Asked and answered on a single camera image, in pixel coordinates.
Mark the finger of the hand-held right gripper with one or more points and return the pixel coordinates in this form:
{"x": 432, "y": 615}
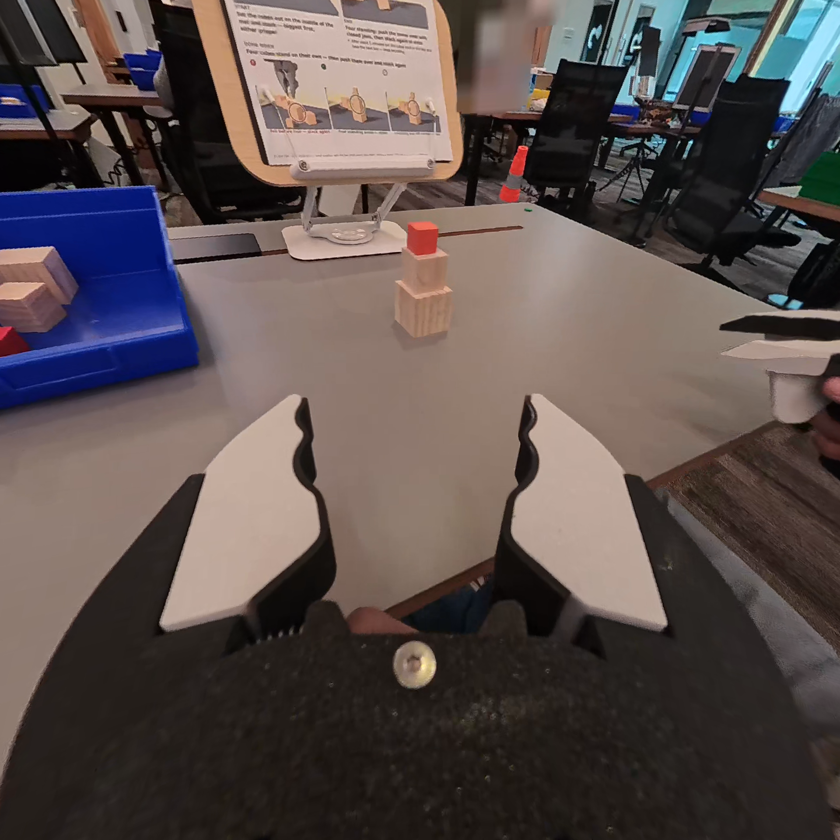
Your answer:
{"x": 788, "y": 349}
{"x": 788, "y": 323}

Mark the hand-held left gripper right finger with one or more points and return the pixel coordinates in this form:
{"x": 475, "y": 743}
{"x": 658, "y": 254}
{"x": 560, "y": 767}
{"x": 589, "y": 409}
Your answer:
{"x": 591, "y": 525}

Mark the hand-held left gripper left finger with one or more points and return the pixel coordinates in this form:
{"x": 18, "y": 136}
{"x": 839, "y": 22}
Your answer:
{"x": 243, "y": 525}

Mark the blue plastic bin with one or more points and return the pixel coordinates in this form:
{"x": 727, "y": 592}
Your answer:
{"x": 145, "y": 302}

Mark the large wooden cube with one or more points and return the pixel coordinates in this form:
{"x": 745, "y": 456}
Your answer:
{"x": 423, "y": 311}
{"x": 37, "y": 273}

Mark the medium wooden cube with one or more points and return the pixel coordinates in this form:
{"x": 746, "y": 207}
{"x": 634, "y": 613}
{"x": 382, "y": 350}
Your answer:
{"x": 425, "y": 271}
{"x": 26, "y": 309}

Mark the red wooden cube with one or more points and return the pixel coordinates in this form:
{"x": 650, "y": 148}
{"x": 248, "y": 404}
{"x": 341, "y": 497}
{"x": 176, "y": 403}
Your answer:
{"x": 11, "y": 341}
{"x": 423, "y": 239}

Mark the person's right hand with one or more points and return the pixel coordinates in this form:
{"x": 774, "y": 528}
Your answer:
{"x": 830, "y": 420}

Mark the black office chair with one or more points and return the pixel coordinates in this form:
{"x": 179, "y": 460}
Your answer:
{"x": 722, "y": 171}
{"x": 210, "y": 131}
{"x": 578, "y": 131}

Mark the orange striped traffic cone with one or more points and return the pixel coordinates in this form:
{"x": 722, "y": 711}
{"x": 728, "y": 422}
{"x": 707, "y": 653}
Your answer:
{"x": 515, "y": 177}

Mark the wooden display board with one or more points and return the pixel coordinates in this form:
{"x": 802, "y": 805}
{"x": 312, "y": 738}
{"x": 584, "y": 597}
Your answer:
{"x": 217, "y": 92}

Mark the brown wooden desk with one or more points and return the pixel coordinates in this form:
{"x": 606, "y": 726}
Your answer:
{"x": 112, "y": 99}

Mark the small blue bin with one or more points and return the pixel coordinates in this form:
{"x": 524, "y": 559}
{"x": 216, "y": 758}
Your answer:
{"x": 145, "y": 68}

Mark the white instruction sheet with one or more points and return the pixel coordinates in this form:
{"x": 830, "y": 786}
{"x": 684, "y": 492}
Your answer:
{"x": 341, "y": 66}

